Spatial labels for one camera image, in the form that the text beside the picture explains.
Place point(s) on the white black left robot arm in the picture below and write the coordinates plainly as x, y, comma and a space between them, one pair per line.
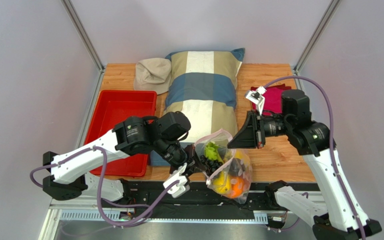
70, 173

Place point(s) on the striped beige blue pillow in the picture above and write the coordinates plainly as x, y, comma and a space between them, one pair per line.
203, 87

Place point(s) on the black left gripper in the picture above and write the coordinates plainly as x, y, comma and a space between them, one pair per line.
190, 160

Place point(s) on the green celery bunch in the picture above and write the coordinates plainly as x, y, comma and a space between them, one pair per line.
211, 152

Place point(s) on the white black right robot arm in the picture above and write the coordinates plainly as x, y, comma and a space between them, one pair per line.
341, 218

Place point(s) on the dark grape bunch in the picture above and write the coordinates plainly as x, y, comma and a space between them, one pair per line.
210, 166

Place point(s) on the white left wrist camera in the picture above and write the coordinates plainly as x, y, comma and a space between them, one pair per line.
177, 183

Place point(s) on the clear zip top bag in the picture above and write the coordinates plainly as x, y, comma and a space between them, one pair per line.
222, 138

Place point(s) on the aluminium frame rail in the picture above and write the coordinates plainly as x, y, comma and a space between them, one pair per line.
80, 220

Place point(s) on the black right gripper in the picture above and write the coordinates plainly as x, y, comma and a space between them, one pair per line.
258, 131

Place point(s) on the orange fruit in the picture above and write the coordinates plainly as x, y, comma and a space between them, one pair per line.
236, 187

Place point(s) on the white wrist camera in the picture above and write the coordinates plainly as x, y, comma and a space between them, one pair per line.
177, 183
257, 97

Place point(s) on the dark plum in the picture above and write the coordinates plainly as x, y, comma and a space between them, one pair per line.
236, 168

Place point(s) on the magenta folded cloth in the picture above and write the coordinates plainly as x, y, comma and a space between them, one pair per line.
273, 98

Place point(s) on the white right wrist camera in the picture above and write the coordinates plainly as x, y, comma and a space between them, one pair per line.
257, 97

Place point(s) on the beige bucket hat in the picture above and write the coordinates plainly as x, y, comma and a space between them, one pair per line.
153, 74

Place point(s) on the yellow bell pepper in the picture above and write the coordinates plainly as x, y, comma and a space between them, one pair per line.
222, 183

